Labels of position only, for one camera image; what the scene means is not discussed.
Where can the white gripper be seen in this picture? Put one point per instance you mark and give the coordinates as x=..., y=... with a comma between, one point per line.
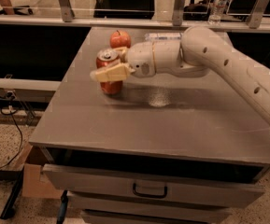
x=139, y=59

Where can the red coke can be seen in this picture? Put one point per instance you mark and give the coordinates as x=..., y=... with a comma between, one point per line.
x=109, y=86

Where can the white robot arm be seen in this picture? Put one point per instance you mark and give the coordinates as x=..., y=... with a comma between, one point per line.
x=192, y=53

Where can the red apple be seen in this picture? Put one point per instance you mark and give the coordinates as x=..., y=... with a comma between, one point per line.
x=120, y=38

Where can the lying clear water bottle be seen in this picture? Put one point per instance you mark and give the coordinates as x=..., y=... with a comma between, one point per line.
x=162, y=36

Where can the standing clear water bottle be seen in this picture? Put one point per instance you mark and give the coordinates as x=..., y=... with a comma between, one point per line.
x=216, y=11

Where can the grey open top drawer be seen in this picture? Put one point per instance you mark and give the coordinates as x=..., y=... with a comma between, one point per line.
x=197, y=183

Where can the grey middle drawer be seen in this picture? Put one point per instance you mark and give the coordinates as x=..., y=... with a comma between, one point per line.
x=132, y=207

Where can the cardboard box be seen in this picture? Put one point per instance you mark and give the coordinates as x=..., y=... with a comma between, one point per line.
x=34, y=183

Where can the grey bottom drawer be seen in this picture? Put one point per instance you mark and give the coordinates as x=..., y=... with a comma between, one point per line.
x=100, y=217

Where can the black drawer handle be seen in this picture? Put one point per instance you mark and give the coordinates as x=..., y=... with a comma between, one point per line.
x=149, y=192

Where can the metal railing frame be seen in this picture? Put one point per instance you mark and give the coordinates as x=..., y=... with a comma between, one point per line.
x=50, y=11

